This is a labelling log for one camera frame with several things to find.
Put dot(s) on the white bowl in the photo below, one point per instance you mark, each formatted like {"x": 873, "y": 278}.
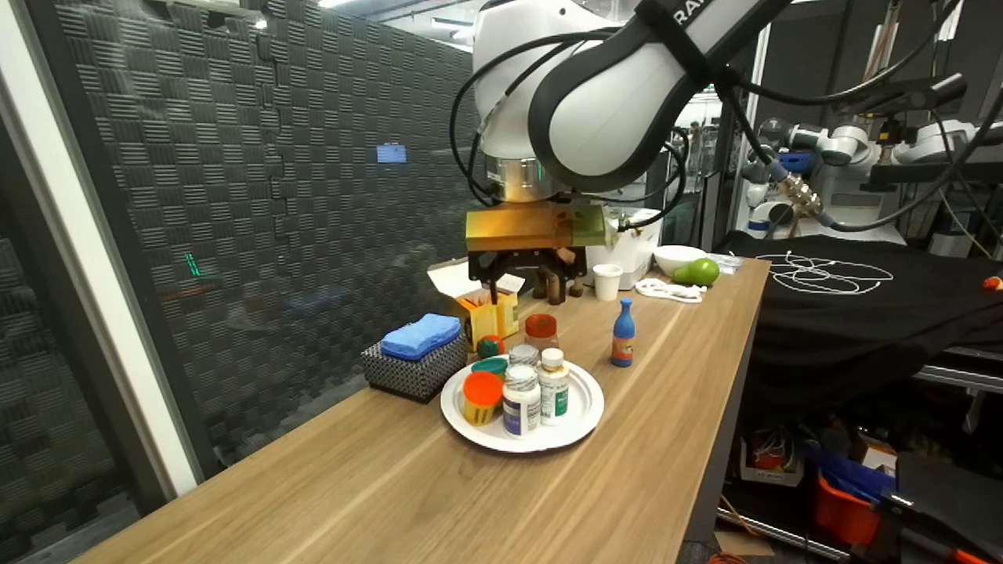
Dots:
{"x": 676, "y": 254}

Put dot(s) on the white paper cup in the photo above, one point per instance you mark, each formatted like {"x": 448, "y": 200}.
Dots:
{"x": 607, "y": 282}

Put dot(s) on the red white package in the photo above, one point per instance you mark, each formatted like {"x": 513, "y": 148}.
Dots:
{"x": 772, "y": 463}

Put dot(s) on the black cloth covered table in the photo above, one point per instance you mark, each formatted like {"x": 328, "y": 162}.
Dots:
{"x": 919, "y": 313}

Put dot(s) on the spice jar orange lid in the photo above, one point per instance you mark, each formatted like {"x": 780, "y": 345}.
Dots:
{"x": 541, "y": 329}

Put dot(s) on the white window frame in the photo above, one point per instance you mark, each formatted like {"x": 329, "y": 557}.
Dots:
{"x": 74, "y": 209}

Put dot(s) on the small blue bottle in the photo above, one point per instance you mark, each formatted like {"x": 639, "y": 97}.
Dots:
{"x": 623, "y": 336}

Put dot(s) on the orange bin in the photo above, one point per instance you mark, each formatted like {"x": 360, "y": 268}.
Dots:
{"x": 847, "y": 513}

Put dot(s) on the translucent white bucket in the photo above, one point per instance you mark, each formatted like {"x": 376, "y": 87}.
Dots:
{"x": 635, "y": 253}

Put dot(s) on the white bottle blue label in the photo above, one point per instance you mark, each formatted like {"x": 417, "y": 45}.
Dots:
{"x": 522, "y": 406}

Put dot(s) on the crumpled clear plastic bag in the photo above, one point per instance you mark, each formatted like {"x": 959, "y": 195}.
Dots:
{"x": 659, "y": 290}

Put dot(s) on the white bottle green label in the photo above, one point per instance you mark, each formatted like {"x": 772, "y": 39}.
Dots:
{"x": 553, "y": 391}

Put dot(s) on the gray woven basket box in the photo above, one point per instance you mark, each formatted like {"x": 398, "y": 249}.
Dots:
{"x": 411, "y": 376}

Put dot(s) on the white round plate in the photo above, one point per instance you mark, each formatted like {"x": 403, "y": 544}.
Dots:
{"x": 522, "y": 441}

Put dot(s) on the blue tool under table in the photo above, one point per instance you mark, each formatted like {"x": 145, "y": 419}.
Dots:
{"x": 849, "y": 473}

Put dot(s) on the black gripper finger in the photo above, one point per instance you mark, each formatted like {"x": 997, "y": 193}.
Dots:
{"x": 553, "y": 282}
{"x": 491, "y": 275}

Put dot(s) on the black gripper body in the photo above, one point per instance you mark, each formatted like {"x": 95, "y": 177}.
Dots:
{"x": 522, "y": 261}

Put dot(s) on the blue sponge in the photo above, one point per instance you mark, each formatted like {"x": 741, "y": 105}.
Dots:
{"x": 420, "y": 336}

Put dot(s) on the white lab equipment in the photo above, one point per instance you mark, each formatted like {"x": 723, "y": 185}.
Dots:
{"x": 772, "y": 193}

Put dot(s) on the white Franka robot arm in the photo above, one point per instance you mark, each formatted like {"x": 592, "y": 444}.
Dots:
{"x": 607, "y": 105}

